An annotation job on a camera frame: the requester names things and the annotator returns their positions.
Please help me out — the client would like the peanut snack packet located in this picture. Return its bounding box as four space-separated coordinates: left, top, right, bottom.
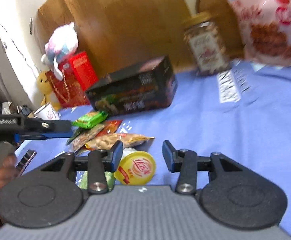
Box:
85 133 155 150

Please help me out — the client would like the dark green snack packet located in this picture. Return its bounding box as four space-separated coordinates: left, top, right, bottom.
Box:
66 127 86 145

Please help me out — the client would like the red spicy snack packet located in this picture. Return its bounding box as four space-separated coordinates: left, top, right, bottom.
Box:
71 120 122 152

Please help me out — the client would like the yellow round jelly cup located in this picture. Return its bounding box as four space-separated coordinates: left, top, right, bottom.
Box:
114 151 156 185

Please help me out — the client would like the person's left hand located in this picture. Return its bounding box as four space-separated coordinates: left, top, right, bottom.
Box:
0 153 19 189

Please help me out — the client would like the smartphone with pink case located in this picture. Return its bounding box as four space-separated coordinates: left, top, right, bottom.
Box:
15 150 37 178

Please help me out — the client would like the yellow duck plush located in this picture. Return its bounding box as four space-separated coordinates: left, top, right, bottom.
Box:
37 71 62 111

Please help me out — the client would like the red gift bag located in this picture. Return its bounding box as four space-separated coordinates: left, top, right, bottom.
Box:
46 51 98 108

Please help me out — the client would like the black sheep-print tin box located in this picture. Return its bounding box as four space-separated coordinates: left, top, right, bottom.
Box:
85 55 177 116

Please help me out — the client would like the pastel plush toy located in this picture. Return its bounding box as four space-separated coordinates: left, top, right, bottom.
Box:
41 22 78 81

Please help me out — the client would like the blue printed tablecloth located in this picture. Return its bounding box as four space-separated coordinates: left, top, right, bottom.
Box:
13 62 291 240

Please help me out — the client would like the nut jar with gold lid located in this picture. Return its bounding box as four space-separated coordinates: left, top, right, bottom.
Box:
183 11 231 75

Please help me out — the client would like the wooden panel backdrop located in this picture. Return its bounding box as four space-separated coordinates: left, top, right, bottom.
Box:
33 0 192 77

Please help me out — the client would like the round wooden board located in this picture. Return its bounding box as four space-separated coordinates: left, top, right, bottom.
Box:
195 0 244 59

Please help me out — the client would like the pink fried-twist snack bag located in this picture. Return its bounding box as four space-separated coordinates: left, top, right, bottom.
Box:
227 0 291 67

